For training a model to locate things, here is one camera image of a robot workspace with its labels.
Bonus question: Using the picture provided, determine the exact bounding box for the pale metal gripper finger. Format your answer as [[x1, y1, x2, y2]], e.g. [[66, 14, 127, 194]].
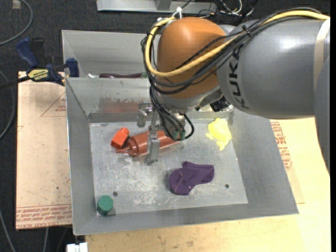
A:
[[144, 131, 161, 166], [136, 102, 156, 128]]

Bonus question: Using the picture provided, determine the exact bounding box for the red-brown squeeze bottle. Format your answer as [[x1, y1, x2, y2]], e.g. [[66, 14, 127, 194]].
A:
[[115, 129, 185, 158]]

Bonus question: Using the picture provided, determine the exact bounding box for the orange-red block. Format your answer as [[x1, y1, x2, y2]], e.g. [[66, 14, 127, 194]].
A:
[[110, 127, 130, 150]]

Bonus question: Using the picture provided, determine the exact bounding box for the grey metal bin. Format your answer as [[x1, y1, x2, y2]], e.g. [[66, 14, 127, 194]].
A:
[[61, 29, 299, 236]]

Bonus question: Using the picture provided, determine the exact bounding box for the purple cloth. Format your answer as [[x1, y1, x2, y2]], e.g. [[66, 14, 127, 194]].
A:
[[167, 161, 215, 196]]

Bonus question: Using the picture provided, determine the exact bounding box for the yellow rubber toy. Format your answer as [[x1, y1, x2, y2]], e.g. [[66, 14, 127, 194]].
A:
[[205, 118, 233, 151]]

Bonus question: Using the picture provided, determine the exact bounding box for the green hexagonal block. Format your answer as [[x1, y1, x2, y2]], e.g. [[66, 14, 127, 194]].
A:
[[96, 195, 114, 216]]

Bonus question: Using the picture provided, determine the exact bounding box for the brown cardboard board red print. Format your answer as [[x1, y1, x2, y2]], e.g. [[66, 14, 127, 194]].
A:
[[15, 70, 306, 231]]

